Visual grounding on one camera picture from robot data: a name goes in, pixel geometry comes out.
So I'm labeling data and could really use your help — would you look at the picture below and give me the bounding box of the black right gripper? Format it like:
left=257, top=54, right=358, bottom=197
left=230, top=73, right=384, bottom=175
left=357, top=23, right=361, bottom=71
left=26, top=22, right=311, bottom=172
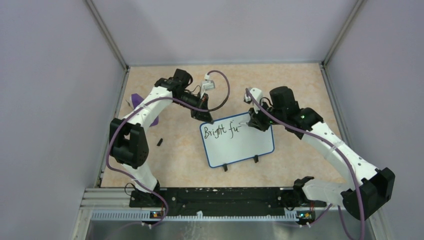
left=248, top=99, right=286, bottom=132

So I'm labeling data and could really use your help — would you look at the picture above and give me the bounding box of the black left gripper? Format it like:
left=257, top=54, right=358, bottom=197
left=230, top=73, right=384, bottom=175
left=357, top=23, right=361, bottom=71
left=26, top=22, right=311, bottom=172
left=174, top=91, right=214, bottom=124

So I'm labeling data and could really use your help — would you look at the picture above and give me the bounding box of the blue framed whiteboard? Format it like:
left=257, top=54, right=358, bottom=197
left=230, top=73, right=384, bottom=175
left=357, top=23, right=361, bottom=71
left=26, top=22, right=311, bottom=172
left=199, top=112, right=275, bottom=168

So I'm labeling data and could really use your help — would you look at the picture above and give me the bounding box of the purple whiteboard eraser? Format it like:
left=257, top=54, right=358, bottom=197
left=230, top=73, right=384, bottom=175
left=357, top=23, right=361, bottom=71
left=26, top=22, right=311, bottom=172
left=130, top=93, right=161, bottom=129

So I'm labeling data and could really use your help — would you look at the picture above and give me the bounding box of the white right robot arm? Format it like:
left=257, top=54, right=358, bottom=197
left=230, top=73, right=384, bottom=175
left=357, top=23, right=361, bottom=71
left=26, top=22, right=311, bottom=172
left=244, top=86, right=395, bottom=220

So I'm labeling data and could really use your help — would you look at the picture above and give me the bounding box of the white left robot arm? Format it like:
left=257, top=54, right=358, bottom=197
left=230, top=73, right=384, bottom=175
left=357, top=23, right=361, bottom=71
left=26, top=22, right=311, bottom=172
left=107, top=68, right=214, bottom=207

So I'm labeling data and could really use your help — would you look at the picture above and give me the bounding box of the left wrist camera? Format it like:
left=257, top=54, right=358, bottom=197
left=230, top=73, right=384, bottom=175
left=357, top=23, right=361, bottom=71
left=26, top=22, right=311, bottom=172
left=200, top=73, right=216, bottom=97

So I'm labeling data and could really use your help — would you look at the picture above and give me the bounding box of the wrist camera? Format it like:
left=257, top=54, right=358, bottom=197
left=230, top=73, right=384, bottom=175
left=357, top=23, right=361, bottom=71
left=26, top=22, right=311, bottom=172
left=243, top=87, right=264, bottom=114
left=200, top=73, right=216, bottom=97

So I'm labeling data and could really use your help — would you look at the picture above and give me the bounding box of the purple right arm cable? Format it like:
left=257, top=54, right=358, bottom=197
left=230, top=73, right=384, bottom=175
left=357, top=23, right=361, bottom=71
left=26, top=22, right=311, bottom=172
left=245, top=88, right=367, bottom=240

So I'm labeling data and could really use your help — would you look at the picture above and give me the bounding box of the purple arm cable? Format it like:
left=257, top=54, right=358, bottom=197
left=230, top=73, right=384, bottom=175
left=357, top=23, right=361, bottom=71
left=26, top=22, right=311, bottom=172
left=245, top=88, right=367, bottom=240
left=105, top=69, right=231, bottom=229

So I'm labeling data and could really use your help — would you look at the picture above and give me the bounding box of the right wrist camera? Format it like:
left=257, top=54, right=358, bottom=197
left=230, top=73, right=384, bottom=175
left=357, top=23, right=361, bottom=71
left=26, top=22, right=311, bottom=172
left=243, top=87, right=264, bottom=114

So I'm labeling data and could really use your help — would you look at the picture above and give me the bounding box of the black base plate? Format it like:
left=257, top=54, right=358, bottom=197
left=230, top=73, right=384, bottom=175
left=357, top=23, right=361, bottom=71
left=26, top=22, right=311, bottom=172
left=128, top=187, right=327, bottom=218

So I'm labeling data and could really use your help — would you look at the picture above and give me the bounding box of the white slotted cable duct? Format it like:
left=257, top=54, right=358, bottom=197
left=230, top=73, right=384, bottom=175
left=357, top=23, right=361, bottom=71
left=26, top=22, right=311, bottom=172
left=91, top=210, right=299, bottom=222

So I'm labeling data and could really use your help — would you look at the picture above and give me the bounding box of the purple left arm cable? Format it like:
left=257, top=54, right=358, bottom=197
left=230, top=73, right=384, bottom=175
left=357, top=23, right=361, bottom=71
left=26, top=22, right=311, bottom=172
left=105, top=69, right=231, bottom=229

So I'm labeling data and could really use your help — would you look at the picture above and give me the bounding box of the aluminium frame rail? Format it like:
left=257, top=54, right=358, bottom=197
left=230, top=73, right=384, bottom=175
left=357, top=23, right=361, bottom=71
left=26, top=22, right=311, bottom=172
left=71, top=187, right=393, bottom=240

